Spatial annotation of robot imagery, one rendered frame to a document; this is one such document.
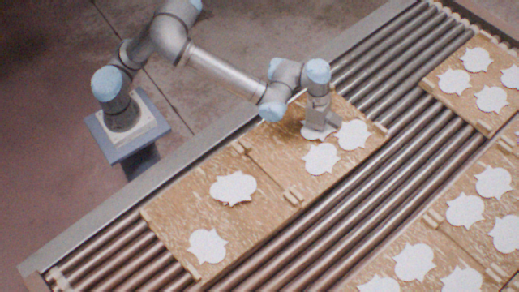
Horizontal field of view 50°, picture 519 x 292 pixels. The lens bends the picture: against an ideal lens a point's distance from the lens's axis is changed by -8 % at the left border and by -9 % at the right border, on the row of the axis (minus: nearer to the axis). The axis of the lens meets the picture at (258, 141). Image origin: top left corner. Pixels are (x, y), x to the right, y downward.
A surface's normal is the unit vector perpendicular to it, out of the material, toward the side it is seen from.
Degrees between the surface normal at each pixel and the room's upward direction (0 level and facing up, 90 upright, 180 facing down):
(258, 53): 0
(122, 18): 0
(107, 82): 10
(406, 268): 0
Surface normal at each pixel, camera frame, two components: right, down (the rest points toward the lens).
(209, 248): -0.07, -0.58
